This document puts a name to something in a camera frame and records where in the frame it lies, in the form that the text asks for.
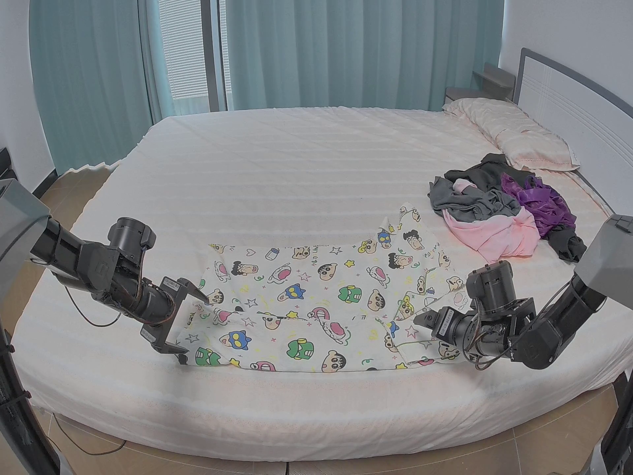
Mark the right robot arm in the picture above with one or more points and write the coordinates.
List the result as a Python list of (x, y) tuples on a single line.
[(606, 265)]

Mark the wide blue-green curtain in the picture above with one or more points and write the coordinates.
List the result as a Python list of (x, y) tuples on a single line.
[(356, 37)]

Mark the pile of clothes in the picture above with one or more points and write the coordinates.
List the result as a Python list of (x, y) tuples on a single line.
[(494, 225)]

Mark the narrow blue-green curtain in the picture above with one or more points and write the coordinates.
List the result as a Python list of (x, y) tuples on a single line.
[(89, 67)]

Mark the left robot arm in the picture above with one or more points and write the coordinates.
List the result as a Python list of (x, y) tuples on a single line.
[(84, 260)]

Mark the pale pink pillow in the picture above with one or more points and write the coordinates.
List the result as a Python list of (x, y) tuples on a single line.
[(524, 136)]

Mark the grey bedside table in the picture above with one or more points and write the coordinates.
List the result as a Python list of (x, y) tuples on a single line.
[(487, 79)]

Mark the white printed pyjama top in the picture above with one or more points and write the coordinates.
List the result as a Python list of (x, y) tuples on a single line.
[(316, 314)]

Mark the window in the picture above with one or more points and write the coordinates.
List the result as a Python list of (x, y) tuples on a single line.
[(188, 32)]

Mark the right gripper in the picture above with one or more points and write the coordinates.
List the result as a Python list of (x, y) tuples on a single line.
[(450, 329)]

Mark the bed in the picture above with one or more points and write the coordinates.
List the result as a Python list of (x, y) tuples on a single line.
[(296, 166)]

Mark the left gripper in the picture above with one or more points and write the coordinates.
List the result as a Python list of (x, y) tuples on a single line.
[(160, 309)]

